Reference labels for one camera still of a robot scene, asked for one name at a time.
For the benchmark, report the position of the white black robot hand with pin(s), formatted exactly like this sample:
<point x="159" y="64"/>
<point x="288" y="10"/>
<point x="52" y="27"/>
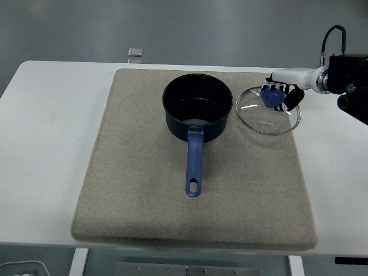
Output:
<point x="299" y="76"/>

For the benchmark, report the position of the glass pot lid blue knob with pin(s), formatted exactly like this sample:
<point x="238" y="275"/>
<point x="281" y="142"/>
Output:
<point x="268" y="99"/>

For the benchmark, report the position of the dark blue saucepan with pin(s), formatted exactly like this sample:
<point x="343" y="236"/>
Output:
<point x="195" y="161"/>

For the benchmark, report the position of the square metal floor plate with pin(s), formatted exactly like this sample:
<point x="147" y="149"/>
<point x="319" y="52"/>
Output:
<point x="135" y="51"/>
<point x="135" y="60"/>

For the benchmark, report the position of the beige fabric mat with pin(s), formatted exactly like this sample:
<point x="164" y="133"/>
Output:
<point x="143" y="187"/>

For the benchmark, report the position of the white table leg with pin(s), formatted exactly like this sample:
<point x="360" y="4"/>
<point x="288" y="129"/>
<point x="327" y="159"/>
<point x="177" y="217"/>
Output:
<point x="296" y="267"/>
<point x="79" y="263"/>

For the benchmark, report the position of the black flat bar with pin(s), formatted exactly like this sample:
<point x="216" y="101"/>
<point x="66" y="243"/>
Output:
<point x="352" y="260"/>

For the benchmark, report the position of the grey metal plate with screws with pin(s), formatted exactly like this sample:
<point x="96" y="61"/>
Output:
<point x="187" y="270"/>

